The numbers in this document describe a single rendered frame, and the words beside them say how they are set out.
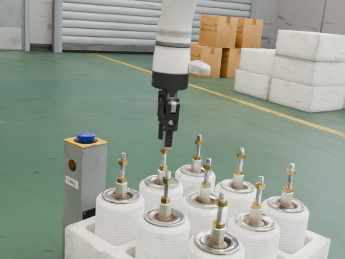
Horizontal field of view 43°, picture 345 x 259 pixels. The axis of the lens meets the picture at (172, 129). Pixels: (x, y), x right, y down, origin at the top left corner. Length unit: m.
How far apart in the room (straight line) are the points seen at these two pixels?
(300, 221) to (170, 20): 0.46
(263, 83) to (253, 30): 1.26
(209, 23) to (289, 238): 3.72
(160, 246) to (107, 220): 0.13
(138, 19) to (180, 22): 5.30
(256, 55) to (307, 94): 0.61
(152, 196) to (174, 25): 0.35
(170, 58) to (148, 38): 5.41
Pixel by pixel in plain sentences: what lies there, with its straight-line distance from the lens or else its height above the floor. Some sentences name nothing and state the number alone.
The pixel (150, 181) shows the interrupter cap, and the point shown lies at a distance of 0.96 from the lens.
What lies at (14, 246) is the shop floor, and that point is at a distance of 1.24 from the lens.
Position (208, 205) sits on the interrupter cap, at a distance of 0.88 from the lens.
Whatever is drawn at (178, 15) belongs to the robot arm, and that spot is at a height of 0.60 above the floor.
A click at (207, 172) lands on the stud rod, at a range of 0.88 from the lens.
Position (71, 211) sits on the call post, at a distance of 1.06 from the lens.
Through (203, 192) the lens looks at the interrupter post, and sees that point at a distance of 0.88.
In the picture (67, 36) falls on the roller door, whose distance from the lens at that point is 5.81.
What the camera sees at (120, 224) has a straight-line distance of 0.87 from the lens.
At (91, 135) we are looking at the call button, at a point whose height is 0.33.
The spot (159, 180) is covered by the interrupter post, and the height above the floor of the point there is 0.26.
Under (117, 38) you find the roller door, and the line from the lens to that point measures 6.06.
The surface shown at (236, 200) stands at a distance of 0.95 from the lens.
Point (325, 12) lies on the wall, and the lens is 7.03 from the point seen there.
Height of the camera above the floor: 0.61
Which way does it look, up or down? 15 degrees down
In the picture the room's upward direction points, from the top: 5 degrees clockwise
